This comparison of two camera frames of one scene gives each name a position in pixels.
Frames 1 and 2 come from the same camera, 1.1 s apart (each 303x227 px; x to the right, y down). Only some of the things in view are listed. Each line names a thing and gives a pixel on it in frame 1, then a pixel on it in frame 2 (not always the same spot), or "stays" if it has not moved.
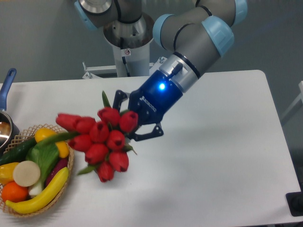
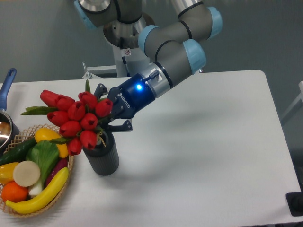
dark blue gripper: (150, 103) → (133, 95)
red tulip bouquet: (102, 141) → (78, 119)
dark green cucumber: (17, 152) stays
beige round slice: (26, 173) stays
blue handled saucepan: (9, 130) stays
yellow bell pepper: (6, 173) stays
